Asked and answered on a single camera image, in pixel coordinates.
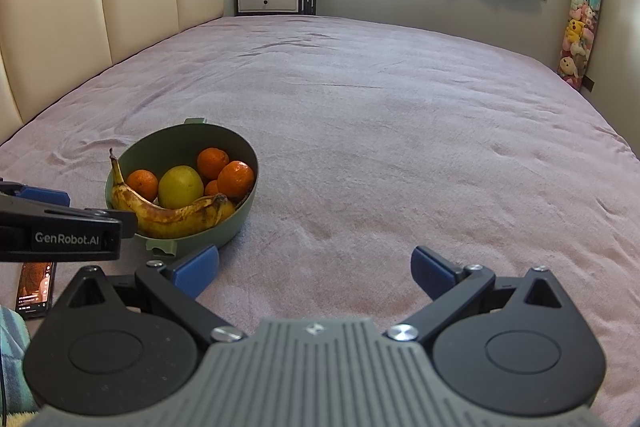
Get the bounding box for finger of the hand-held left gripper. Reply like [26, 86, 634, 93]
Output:
[0, 179, 71, 208]
[0, 194, 138, 264]

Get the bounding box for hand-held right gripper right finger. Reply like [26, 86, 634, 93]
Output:
[385, 246, 573, 343]

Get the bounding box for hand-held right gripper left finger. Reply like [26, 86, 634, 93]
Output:
[67, 244, 246, 343]

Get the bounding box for spotted yellow banana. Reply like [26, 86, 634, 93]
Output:
[109, 148, 237, 240]

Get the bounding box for yellow-green lemon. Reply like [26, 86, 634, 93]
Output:
[158, 165, 205, 210]

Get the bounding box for green colander bowl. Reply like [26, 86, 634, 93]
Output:
[105, 117, 259, 258]

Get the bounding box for smartphone with lit screen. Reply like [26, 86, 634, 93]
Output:
[14, 261, 57, 320]

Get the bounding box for pink bed blanket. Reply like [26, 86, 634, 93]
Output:
[0, 14, 640, 427]

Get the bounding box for teal striped cloth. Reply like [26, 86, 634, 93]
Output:
[0, 304, 38, 413]

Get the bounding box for cream padded headboard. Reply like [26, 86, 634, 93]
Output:
[0, 0, 224, 142]

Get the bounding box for white nightstand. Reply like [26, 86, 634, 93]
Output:
[236, 0, 318, 16]

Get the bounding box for hanging plush toy organizer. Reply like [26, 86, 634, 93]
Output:
[556, 0, 605, 90]

